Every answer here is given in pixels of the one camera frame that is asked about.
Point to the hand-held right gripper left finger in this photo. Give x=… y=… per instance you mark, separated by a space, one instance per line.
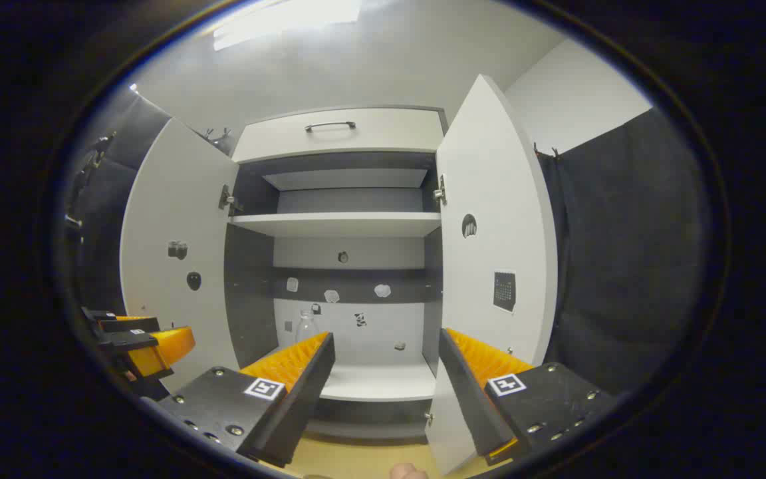
x=290 y=406

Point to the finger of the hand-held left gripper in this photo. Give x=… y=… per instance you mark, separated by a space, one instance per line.
x=163 y=349
x=124 y=324

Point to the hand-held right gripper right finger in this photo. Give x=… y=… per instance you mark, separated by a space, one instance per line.
x=473 y=399

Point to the clear plastic bottle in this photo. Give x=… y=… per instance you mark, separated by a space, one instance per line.
x=306 y=327

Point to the white cabinet door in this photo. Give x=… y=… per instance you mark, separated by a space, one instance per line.
x=489 y=199
x=170 y=199

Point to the white cabinet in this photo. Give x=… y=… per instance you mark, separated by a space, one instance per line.
x=343 y=225

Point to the white cabinet drawer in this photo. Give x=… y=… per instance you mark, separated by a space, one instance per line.
x=370 y=136

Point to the black backdrop cloth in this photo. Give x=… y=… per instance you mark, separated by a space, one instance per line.
x=120 y=153
x=622 y=253

